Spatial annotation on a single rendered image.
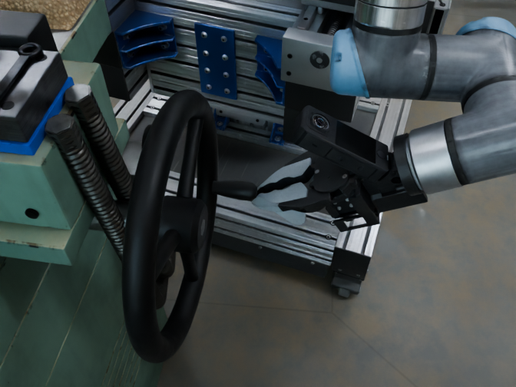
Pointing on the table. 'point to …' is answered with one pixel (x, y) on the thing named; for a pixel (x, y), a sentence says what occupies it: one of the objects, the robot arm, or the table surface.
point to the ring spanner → (18, 66)
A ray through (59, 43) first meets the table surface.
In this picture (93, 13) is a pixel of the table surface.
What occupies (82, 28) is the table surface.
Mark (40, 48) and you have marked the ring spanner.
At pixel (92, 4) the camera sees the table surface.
